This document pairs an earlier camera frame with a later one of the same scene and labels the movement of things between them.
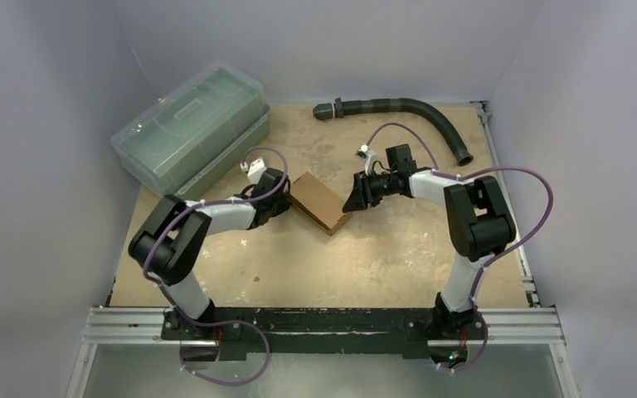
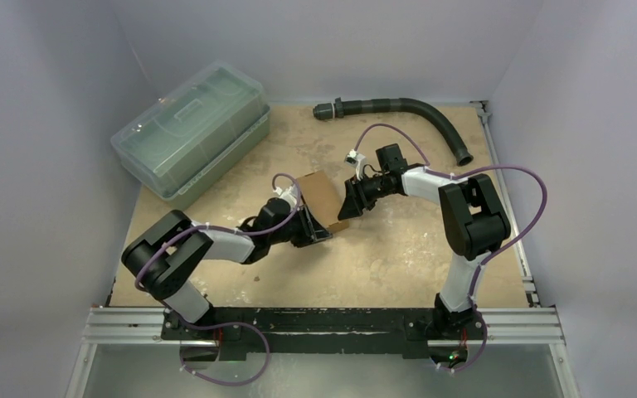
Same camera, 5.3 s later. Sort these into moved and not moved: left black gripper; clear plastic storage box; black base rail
Moved: left black gripper
Not moved: clear plastic storage box; black base rail
